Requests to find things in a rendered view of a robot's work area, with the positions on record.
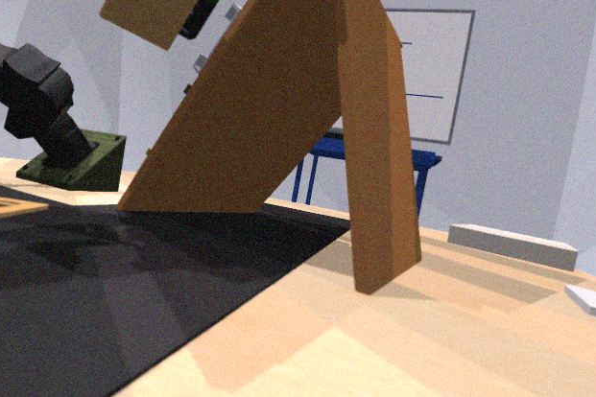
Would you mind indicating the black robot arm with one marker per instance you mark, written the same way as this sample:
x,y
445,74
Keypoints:
x,y
38,93

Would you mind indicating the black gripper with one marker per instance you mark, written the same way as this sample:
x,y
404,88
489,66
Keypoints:
x,y
197,18

